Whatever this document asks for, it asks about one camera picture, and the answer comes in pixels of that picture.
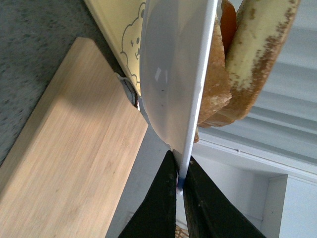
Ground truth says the white round plate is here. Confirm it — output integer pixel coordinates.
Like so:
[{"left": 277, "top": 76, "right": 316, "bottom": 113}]
[{"left": 140, "top": 0, "right": 217, "bottom": 193}]

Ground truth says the orange sandwich filling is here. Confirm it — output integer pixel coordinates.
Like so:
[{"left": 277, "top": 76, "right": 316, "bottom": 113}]
[{"left": 220, "top": 0, "right": 237, "bottom": 54}]

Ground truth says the yellow bear tray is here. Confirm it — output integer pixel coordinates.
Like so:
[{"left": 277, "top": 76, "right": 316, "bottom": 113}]
[{"left": 85, "top": 0, "right": 146, "bottom": 95}]

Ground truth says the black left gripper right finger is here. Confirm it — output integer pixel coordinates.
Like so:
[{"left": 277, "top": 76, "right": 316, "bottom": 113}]
[{"left": 184, "top": 158, "right": 265, "bottom": 238}]

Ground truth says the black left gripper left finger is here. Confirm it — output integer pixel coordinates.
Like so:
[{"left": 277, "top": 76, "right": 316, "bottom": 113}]
[{"left": 119, "top": 151, "right": 177, "bottom": 238}]

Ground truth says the wooden cutting board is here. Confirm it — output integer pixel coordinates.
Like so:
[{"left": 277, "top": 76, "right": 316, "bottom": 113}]
[{"left": 0, "top": 38, "right": 148, "bottom": 238}]

